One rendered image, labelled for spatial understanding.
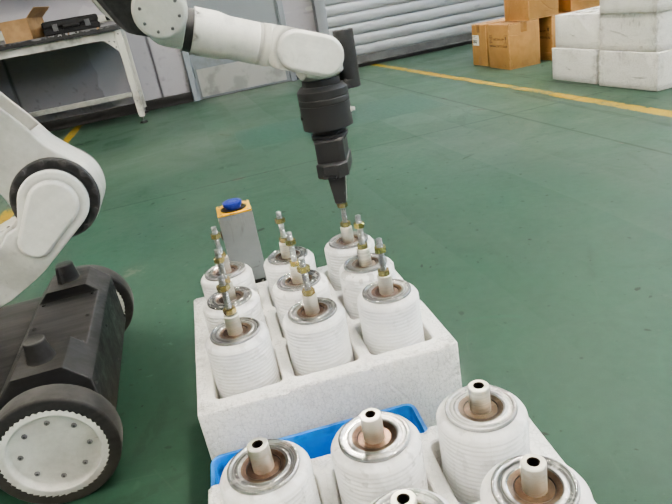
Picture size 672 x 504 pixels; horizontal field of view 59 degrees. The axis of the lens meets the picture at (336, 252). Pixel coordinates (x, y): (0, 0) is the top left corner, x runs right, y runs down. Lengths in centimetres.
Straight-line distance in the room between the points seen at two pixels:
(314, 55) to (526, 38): 365
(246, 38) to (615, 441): 83
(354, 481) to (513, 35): 408
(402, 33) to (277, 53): 533
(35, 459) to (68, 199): 42
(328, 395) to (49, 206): 56
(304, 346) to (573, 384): 49
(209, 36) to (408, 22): 539
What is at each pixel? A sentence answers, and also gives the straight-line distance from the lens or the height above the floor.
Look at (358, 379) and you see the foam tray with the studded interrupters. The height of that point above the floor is 16.
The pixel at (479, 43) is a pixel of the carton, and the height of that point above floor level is 16.
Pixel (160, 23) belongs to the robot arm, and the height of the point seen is 68.
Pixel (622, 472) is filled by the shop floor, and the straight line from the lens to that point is 99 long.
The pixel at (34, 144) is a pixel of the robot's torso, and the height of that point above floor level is 54.
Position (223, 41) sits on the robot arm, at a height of 64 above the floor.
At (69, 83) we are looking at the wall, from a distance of 599.
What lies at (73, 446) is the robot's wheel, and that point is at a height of 9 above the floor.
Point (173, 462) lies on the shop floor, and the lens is 112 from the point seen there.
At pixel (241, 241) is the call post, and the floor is 25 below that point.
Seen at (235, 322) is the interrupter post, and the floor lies 27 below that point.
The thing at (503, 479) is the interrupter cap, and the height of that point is 25.
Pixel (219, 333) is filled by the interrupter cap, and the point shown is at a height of 25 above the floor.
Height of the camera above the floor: 68
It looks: 23 degrees down
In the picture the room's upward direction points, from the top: 10 degrees counter-clockwise
